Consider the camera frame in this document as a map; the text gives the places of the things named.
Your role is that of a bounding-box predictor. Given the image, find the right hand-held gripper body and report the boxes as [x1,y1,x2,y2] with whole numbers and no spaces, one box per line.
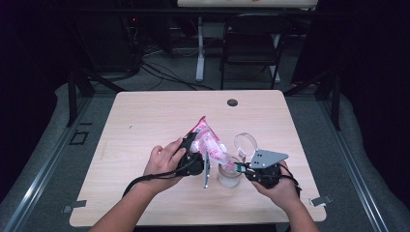
[246,148,289,190]

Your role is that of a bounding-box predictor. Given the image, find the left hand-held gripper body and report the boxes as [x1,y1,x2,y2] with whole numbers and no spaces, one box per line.
[175,148,212,189]

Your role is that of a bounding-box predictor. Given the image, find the red and white plastic bag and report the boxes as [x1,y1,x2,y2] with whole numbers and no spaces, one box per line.
[186,115,238,172]

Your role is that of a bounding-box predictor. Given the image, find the clear glass jar with lid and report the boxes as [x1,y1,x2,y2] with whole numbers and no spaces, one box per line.
[217,132,259,189]

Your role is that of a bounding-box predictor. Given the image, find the person's right hand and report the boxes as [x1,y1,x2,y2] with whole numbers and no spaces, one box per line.
[250,160,303,212]

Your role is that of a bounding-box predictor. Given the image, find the person's left hand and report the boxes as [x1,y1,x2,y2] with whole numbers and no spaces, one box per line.
[142,136,189,194]

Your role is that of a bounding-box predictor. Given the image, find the grey tape piece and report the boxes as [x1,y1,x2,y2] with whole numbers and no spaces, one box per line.
[308,194,333,208]
[62,199,88,215]

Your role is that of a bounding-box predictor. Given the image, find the white table leg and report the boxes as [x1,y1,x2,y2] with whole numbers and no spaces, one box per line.
[195,15,206,82]

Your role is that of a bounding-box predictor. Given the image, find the black metal stand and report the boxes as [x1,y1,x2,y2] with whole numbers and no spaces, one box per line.
[66,69,127,128]
[283,69,342,131]

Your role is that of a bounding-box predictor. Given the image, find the black folding chair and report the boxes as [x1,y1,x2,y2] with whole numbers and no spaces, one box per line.
[220,13,293,91]

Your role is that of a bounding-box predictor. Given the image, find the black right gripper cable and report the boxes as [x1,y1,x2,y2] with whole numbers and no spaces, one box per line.
[279,165,304,197]

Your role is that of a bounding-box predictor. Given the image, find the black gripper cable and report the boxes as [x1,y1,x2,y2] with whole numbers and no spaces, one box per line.
[279,165,304,197]
[122,158,202,198]

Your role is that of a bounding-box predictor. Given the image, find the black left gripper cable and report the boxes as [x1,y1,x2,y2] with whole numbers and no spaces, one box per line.
[122,158,202,198]

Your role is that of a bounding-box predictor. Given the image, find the black floor cables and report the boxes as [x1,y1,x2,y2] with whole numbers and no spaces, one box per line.
[139,61,216,92]

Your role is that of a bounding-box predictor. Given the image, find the aluminium floor rail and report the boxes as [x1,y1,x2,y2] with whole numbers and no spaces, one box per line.
[317,100,390,232]
[0,96,95,232]

